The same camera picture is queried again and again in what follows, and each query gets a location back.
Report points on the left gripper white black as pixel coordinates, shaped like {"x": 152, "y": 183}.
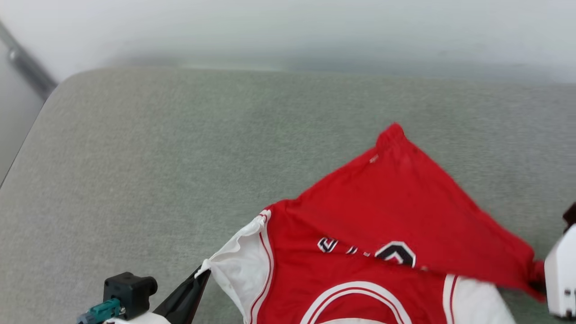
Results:
{"x": 144, "y": 319}

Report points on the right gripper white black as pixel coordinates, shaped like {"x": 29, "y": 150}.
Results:
{"x": 562, "y": 279}

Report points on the red basketball jersey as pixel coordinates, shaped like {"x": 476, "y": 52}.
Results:
{"x": 360, "y": 234}

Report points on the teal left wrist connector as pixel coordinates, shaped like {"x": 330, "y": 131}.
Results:
{"x": 101, "y": 311}

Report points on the grey fabric sofa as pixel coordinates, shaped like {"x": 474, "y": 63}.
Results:
{"x": 180, "y": 157}

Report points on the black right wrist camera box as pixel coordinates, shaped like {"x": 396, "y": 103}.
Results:
{"x": 571, "y": 218}

